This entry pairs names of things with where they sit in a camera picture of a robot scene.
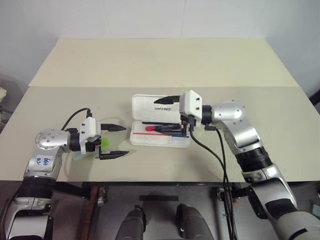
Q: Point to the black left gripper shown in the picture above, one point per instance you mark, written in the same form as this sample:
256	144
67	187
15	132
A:
91	147

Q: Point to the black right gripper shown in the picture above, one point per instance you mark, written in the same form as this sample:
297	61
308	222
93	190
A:
186	120

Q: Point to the red marker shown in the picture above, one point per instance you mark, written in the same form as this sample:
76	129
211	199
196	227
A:
149	129

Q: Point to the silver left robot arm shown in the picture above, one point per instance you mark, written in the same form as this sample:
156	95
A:
47	140

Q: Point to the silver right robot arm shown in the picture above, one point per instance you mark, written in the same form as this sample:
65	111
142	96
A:
232	112

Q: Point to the green marker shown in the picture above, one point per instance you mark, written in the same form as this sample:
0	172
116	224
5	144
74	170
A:
105	143

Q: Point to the white plastic pencil case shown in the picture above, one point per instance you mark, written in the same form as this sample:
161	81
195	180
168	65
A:
150	110

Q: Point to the thin red blue pencil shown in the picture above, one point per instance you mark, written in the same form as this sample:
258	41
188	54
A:
152	134

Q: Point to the black tape strip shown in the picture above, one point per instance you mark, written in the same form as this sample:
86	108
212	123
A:
159	198

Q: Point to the white handwritten label sticker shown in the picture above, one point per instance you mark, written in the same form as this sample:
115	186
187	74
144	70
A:
43	161

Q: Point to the dark rounded robot foot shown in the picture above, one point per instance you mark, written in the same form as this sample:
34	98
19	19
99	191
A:
192	222
132	222

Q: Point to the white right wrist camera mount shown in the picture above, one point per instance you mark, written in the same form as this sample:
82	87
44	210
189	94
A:
191	105

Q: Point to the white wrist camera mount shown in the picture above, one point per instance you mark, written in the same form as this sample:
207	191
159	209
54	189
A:
88	128
191	105

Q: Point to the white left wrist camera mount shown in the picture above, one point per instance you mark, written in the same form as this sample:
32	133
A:
88	128

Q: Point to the rusty brown metal bracket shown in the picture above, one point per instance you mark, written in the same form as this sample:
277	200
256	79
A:
97	196

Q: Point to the black table frame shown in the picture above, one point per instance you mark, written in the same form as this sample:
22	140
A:
72	190

